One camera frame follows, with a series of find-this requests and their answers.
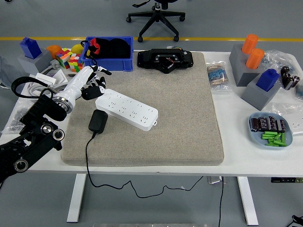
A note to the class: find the white table leg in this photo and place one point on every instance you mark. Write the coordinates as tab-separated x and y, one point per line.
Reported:
77	198
248	201

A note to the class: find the black office chair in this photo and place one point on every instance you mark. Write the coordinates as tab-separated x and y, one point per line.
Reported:
157	16

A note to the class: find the clear bag of resistors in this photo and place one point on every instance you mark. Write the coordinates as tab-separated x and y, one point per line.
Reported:
217	76

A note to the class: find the white socket panel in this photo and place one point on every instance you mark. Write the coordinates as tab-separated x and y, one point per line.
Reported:
297	125

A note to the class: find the white power strip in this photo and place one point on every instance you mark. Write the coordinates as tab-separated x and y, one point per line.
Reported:
127	108

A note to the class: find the light blue plate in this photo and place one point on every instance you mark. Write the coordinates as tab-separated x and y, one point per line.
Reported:
256	140

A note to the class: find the grey wall plug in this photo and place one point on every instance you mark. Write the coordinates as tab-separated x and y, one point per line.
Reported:
55	64

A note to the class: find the grey double-slot holder block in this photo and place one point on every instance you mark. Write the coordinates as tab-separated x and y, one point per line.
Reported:
241	75

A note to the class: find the yellow ball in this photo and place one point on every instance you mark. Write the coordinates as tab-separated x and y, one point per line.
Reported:
77	48

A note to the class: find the green cylindrical battery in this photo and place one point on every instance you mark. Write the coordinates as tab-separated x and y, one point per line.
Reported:
267	136
271	133
278	136
271	144
279	143
283	138

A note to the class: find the flat clear plastic bag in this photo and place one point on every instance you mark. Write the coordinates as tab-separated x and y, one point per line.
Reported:
284	110

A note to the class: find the black cylindrical capacitor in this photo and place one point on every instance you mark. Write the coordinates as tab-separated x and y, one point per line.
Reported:
286	80
255	124
263	123
293	82
271	123
285	70
281	125

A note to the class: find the black mechanical device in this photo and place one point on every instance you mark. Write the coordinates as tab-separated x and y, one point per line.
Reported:
151	59

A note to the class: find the black pouch red lining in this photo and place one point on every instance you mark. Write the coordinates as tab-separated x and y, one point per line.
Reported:
94	46

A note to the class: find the blue plastic bin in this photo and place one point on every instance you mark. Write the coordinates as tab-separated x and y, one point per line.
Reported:
106	65

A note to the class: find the black table height controller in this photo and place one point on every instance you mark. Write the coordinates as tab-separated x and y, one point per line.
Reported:
286	180

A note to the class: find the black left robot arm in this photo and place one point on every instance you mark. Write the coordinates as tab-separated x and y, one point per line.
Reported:
35	113

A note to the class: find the clear bag blue parts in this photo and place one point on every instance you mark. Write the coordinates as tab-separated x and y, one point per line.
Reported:
299	91

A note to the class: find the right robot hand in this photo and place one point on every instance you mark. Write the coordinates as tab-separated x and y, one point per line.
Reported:
298	218

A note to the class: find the small white box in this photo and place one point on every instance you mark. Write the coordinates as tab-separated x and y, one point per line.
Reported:
45	79

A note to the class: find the black round pouch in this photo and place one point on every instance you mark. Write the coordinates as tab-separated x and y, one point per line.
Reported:
120	48

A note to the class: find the blue house-shaped block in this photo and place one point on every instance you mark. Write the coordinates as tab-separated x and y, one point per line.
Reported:
267	80
29	48

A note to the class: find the orange cylinder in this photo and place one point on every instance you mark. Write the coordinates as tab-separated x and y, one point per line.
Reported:
249	43
254	59

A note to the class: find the crumpled clear plastic bag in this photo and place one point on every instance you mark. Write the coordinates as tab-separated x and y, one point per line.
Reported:
277	58

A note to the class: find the grey metal bracket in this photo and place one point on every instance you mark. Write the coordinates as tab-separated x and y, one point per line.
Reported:
214	180

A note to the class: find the grey single-slot holder block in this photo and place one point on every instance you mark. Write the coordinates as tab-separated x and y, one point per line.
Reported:
30	66
256	97

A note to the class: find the black plug adapter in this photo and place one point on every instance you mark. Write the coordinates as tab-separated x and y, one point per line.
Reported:
98	120

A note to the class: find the small dark stick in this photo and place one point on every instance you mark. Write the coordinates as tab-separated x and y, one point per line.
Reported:
71	75

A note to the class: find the white card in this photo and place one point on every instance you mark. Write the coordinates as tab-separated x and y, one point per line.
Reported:
59	75

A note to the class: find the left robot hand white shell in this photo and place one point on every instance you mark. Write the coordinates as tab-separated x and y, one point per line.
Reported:
78	80

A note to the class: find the clear bag of screws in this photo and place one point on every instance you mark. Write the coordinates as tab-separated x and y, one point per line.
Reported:
16	118

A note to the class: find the colourful puzzle cube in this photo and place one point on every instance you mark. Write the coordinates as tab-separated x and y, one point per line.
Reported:
62	59
75	62

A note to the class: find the grey-brown mat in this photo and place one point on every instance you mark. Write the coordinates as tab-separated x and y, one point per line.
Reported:
165	118

